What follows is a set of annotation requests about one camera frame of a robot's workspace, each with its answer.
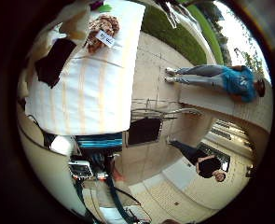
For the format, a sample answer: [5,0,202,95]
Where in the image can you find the blue striped box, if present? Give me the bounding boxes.
[76,133,124,151]

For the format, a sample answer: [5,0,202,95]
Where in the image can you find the white tablecloth with yellow stripes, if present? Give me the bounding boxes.
[24,0,146,136]

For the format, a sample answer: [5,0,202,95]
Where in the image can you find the open laptop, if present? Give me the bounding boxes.
[67,160,95,180]

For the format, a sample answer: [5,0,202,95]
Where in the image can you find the person in black shirt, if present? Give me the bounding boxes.
[169,139,227,183]

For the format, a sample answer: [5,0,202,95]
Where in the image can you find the brown plush toy with tag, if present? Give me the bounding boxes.
[86,14,120,54]

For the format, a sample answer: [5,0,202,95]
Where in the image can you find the person in blue shirt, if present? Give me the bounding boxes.
[164,64,267,104]

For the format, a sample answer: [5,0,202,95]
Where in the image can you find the black metal frame chair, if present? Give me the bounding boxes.
[127,106,204,147]

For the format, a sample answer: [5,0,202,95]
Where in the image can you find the blue cable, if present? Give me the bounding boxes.
[105,174,136,222]

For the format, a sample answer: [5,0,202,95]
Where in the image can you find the low stone wall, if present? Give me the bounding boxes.
[177,83,274,133]

